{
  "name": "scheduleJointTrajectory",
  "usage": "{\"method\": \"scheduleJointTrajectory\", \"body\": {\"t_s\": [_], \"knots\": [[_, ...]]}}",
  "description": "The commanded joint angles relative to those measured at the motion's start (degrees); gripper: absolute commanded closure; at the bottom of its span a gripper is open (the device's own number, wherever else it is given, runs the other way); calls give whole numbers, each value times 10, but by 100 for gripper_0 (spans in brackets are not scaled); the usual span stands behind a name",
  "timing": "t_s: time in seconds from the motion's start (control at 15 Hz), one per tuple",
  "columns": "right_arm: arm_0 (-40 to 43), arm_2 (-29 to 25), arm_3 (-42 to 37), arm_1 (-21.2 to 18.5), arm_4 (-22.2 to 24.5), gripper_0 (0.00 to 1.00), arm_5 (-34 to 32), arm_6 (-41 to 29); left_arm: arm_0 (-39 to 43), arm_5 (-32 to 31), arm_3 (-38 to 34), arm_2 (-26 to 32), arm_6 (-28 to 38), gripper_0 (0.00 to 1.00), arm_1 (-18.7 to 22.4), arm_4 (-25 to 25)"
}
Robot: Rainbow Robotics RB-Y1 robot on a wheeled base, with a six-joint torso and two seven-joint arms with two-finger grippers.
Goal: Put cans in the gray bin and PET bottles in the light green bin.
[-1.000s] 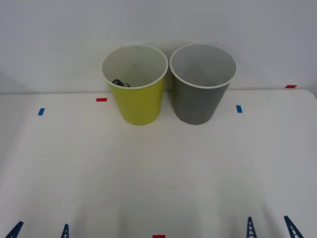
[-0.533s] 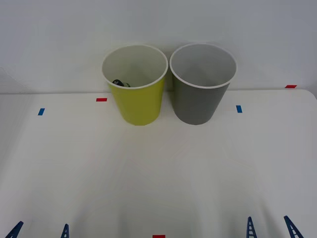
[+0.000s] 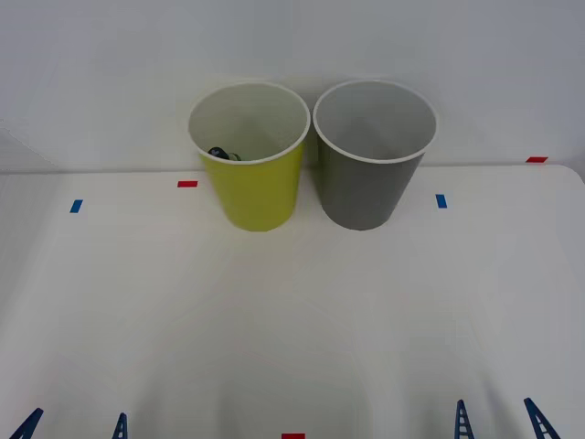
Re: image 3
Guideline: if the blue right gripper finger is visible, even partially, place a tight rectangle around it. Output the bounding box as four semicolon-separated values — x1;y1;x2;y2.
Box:
523;397;561;439
453;399;473;439

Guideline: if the yellow-green plastic waste bin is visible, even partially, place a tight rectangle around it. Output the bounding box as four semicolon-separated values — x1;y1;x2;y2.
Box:
187;80;313;233

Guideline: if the grey plastic waste bin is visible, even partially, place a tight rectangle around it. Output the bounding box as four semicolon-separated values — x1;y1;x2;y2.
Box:
312;78;439;232

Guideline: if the green bottle with black cap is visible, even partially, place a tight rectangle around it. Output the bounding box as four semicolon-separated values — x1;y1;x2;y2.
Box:
206;145;244;163

